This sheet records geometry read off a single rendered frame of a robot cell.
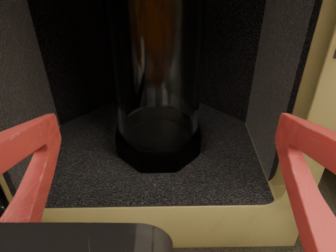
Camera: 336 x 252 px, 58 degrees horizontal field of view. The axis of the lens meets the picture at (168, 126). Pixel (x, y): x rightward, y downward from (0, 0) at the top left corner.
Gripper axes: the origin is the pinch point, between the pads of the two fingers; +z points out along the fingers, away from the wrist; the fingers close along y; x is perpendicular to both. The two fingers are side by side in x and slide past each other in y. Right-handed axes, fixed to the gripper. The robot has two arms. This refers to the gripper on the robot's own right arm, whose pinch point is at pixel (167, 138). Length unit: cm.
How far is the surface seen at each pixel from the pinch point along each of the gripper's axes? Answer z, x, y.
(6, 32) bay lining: 17.1, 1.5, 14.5
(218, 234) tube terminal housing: 9.9, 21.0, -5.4
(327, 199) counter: 16.8, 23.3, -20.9
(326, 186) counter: 19.0, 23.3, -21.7
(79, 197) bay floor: 10.7, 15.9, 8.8
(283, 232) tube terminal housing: 10.0, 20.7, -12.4
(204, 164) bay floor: 15.4, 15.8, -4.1
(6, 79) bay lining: 14.7, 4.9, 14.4
